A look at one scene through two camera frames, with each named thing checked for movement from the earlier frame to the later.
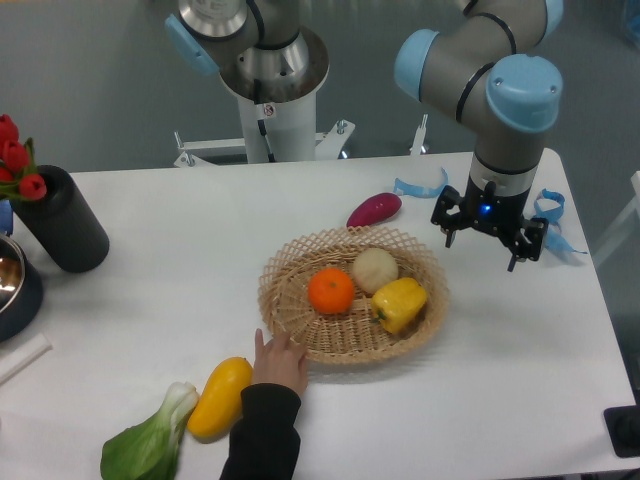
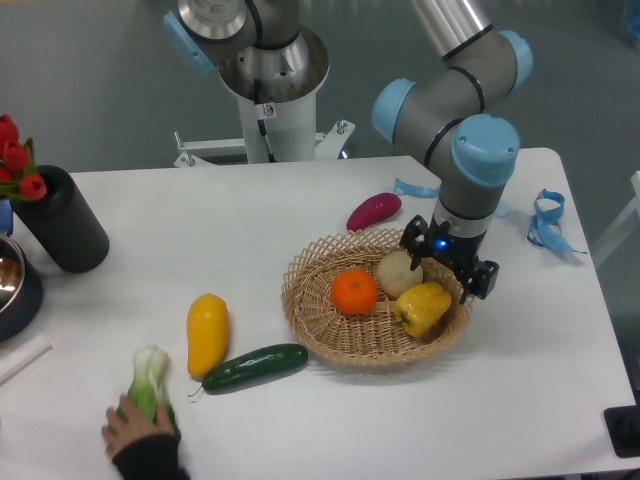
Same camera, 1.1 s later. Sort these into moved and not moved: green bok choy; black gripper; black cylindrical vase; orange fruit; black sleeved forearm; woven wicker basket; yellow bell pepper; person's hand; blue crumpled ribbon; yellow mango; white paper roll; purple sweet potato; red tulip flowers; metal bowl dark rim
Moved: black sleeved forearm; black gripper; green bok choy; yellow bell pepper; person's hand; woven wicker basket; yellow mango; orange fruit
Not moved: white paper roll; black cylindrical vase; purple sweet potato; blue crumpled ribbon; red tulip flowers; metal bowl dark rim
